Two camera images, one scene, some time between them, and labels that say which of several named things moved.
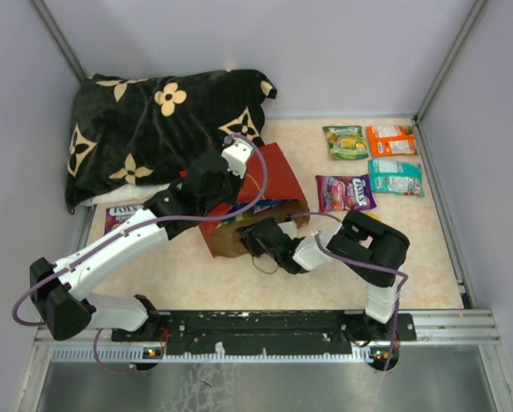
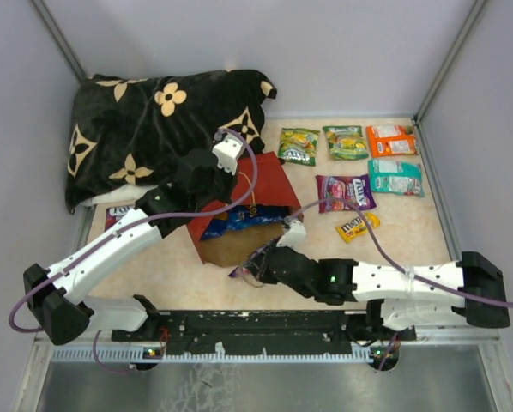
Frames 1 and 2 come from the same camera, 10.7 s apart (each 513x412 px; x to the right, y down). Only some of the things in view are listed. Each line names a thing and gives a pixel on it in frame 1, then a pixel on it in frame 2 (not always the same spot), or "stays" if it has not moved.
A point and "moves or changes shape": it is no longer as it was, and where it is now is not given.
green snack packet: (395, 177) stays
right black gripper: (251, 243) -> (258, 268)
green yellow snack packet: (346, 142) stays
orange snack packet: (388, 141) stays
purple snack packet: (114, 215) stays
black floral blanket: (149, 130) stays
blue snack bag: (260, 206) moves or changes shape
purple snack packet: (344, 192) stays
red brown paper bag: (270, 190) moves or changes shape
